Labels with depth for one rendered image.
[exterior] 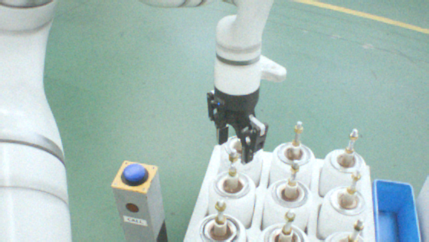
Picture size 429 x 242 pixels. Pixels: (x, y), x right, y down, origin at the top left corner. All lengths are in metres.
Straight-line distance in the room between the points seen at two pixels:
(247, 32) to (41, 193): 0.40
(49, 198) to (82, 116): 1.23
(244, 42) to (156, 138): 0.79
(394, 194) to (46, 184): 0.98
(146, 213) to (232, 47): 0.36
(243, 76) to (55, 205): 0.42
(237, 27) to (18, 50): 0.31
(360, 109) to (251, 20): 1.02
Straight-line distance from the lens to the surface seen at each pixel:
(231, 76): 0.61
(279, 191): 0.81
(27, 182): 0.25
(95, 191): 1.19
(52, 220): 0.25
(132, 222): 0.82
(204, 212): 0.86
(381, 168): 1.31
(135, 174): 0.74
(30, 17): 0.39
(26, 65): 0.37
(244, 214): 0.83
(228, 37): 0.59
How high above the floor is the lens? 0.85
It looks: 38 degrees down
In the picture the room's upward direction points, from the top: straight up
